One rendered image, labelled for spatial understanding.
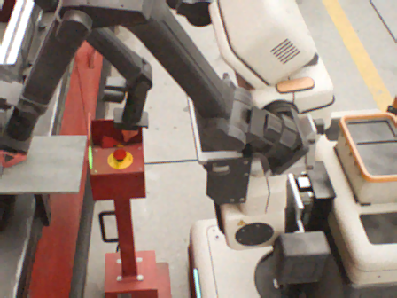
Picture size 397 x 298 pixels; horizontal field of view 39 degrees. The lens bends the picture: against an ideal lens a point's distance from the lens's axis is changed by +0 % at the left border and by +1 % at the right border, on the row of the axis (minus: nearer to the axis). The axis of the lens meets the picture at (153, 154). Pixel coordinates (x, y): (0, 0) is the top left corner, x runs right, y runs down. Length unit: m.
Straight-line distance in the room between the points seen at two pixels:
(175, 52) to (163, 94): 2.19
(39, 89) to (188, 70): 0.32
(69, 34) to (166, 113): 2.13
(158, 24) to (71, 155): 0.61
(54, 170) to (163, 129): 1.58
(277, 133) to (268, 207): 0.41
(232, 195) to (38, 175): 0.46
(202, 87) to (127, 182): 0.73
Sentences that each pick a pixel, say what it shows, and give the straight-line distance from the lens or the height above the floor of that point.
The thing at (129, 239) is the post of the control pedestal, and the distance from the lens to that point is 1.96.
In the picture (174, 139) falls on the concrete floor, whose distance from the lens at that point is 2.78.
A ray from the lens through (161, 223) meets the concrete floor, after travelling 2.44.
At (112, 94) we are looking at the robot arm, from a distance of 1.55.
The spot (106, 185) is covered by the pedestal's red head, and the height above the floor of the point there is 0.73.
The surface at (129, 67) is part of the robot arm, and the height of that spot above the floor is 1.06.
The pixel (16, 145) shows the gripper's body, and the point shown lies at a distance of 1.26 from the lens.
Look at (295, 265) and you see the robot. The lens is 1.52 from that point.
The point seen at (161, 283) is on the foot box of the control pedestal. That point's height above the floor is 0.01.
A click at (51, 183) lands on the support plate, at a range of 1.29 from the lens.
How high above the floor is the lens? 1.95
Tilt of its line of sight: 46 degrees down
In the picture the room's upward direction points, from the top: 2 degrees counter-clockwise
